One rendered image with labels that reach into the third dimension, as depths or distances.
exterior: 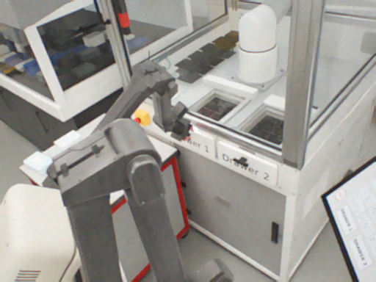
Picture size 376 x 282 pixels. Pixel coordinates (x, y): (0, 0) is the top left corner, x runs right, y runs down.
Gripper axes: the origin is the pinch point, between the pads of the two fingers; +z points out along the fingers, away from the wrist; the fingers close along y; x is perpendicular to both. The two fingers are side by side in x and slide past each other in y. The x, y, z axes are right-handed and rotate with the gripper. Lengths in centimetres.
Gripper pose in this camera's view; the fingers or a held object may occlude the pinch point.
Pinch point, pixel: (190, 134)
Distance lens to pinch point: 155.3
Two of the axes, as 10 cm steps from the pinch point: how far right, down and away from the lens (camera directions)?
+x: -7.2, -3.7, 5.8
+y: 4.5, -8.9, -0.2
